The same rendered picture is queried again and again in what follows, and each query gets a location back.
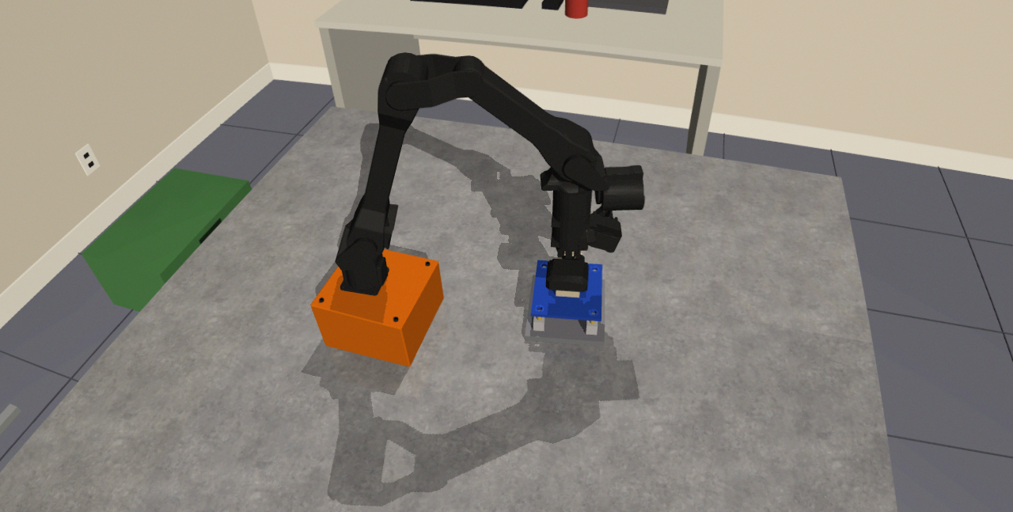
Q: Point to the blue plate with beige square handle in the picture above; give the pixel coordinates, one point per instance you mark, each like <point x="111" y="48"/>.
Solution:
<point x="566" y="304"/>

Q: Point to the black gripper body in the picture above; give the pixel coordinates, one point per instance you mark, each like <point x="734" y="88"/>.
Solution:
<point x="571" y="273"/>

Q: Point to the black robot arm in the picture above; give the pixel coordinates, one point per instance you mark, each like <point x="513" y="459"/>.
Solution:
<point x="411" y="82"/>

